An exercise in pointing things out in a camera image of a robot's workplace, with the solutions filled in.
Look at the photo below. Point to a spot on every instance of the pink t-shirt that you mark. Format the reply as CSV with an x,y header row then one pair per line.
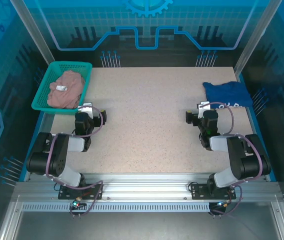
x,y
67,92

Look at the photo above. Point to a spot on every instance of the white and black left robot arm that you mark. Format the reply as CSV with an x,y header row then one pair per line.
x,y
62,160

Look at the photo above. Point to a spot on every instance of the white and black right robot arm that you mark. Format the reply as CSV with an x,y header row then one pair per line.
x,y
246,162

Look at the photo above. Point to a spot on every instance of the blue t-shirt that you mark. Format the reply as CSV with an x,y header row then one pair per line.
x,y
226,93

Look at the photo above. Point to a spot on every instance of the green plastic mesh basket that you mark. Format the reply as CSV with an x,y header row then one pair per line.
x,y
44,95

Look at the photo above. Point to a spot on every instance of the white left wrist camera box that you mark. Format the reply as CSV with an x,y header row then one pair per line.
x,y
86,110

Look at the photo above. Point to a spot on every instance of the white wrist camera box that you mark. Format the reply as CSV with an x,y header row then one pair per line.
x,y
86,110
204,106

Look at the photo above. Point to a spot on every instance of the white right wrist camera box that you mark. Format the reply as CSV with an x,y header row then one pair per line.
x,y
204,106

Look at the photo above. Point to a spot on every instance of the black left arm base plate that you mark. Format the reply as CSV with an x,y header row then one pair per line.
x,y
93,192

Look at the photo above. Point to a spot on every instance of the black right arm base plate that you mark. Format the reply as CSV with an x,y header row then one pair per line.
x,y
199,193

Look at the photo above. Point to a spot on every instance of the aluminium mounting rail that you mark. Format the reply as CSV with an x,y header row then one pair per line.
x,y
146,190

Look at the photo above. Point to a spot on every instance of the aluminium frame post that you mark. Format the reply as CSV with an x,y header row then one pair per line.
x,y
34,35
257,35

